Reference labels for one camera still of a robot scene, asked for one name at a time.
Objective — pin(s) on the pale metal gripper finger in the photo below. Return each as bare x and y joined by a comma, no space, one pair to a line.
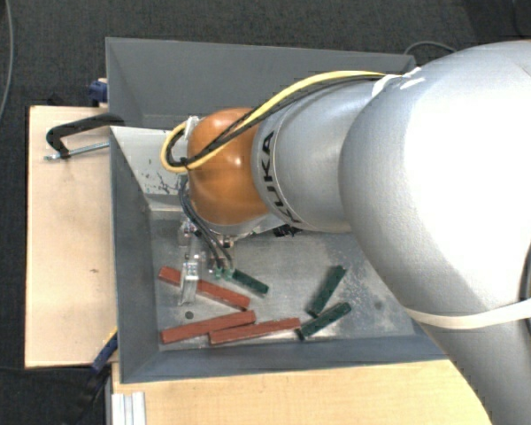
194,287
184,288

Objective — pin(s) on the red-brown flat block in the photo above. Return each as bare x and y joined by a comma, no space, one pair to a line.
223,297
252,331
203,327

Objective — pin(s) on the dark green flat block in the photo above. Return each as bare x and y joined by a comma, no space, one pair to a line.
327,290
251,282
324,320

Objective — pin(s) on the grey metal bin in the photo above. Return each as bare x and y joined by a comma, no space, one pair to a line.
274,264

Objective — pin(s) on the pale wood board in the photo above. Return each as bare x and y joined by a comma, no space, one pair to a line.
68,255

